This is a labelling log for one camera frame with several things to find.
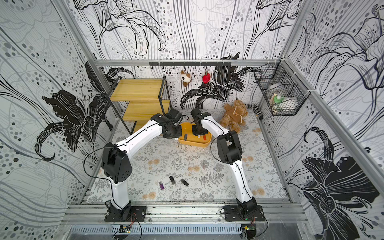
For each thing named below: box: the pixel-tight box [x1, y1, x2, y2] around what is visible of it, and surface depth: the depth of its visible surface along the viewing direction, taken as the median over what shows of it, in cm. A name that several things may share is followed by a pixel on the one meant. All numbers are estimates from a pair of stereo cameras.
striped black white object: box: [253, 104, 264, 120], surface depth 121 cm
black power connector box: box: [241, 224, 257, 239], surface depth 71 cm
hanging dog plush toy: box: [180, 70, 192, 87], surface depth 95 cm
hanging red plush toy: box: [202, 71, 211, 84], surface depth 97 cm
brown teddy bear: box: [219, 99, 248, 134], surface depth 109 cm
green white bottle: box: [273, 95, 285, 104], surface depth 80 cm
